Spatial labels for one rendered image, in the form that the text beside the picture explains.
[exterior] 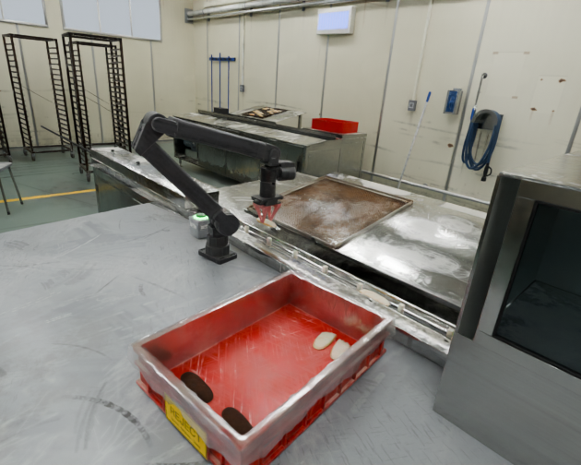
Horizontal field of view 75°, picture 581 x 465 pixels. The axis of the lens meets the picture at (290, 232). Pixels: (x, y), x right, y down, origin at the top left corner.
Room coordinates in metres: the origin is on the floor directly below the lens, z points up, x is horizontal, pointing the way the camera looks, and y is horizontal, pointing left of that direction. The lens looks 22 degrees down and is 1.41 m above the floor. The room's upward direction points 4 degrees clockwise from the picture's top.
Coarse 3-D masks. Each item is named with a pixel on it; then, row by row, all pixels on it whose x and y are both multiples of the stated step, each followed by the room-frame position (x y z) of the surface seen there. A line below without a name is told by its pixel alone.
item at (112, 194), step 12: (96, 168) 2.35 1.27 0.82; (96, 180) 2.42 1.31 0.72; (108, 180) 2.25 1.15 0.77; (120, 180) 2.11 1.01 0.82; (96, 192) 2.44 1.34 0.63; (108, 192) 2.27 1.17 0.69; (120, 192) 2.12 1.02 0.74; (132, 192) 1.98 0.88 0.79; (108, 204) 2.29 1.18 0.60; (120, 204) 2.13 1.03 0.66; (132, 204) 2.00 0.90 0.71
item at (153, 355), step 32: (256, 288) 0.83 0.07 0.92; (288, 288) 0.91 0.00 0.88; (320, 288) 0.86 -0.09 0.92; (192, 320) 0.67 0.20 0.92; (224, 320) 0.74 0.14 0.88; (256, 320) 0.82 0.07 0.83; (352, 320) 0.79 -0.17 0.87; (384, 320) 0.73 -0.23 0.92; (128, 352) 0.58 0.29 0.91; (160, 352) 0.61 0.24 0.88; (192, 352) 0.67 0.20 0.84; (352, 352) 0.60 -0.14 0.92; (160, 384) 0.51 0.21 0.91; (320, 384) 0.52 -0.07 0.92; (192, 416) 0.45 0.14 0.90; (288, 416) 0.45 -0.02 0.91; (224, 448) 0.40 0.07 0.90; (256, 448) 0.40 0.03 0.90
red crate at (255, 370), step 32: (288, 320) 0.84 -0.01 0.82; (320, 320) 0.85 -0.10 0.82; (224, 352) 0.69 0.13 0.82; (256, 352) 0.70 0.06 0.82; (288, 352) 0.71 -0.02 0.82; (320, 352) 0.72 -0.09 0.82; (384, 352) 0.73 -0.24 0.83; (224, 384) 0.60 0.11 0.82; (256, 384) 0.61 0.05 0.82; (288, 384) 0.61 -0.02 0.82; (256, 416) 0.53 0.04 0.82
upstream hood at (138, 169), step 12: (96, 156) 2.38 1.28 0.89; (108, 156) 2.26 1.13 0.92; (120, 156) 2.28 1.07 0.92; (132, 156) 2.31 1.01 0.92; (120, 168) 2.09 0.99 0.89; (132, 168) 2.00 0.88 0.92; (144, 168) 2.02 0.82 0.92; (144, 180) 1.86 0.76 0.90; (156, 180) 1.79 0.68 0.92; (156, 192) 1.77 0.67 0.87; (168, 192) 1.67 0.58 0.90; (180, 192) 1.62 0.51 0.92; (216, 192) 1.68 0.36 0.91; (180, 204) 1.59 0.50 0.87; (192, 204) 1.59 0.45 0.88
